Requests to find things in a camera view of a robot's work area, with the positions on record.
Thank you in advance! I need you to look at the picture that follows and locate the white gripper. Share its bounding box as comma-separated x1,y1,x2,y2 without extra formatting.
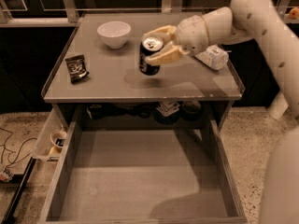
143,7,233,66

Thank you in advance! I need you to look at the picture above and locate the blue pepsi can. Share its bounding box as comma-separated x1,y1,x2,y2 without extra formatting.
139,35,164,76

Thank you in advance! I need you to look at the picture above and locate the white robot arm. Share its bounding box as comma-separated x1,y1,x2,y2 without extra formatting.
146,0,299,224

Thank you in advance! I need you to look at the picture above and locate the grey cabinet with counter top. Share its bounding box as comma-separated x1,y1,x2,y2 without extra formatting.
42,13,244,123

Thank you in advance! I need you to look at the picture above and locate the open grey top drawer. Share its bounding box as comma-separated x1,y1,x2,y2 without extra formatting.
37,119,249,224

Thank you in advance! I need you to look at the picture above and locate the clear plastic water bottle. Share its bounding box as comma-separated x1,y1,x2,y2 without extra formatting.
195,45,229,71

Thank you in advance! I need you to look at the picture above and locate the white ceramic bowl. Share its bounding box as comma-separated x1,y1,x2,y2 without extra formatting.
97,21,131,49

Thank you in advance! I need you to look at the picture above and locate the patterned packet on shelf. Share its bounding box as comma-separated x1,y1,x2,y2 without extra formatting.
156,102,180,117

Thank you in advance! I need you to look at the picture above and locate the black round container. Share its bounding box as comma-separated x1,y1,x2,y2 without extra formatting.
180,101,202,121

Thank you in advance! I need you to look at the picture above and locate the black snack packet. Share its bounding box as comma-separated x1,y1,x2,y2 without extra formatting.
65,55,89,84

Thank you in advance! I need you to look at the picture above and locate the dark object on shelf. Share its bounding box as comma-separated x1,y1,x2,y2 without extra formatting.
86,104,107,119

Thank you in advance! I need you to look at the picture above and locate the orange fruit on ledge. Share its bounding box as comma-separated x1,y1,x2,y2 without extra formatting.
289,7,299,20

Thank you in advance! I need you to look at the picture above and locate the white paper cup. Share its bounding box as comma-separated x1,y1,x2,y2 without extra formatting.
50,130,67,148

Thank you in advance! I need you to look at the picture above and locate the clear plastic side bin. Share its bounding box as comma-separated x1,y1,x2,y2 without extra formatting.
32,110,66,161

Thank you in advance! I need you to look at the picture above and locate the black cable on floor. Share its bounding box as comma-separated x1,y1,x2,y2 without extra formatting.
0,126,39,168

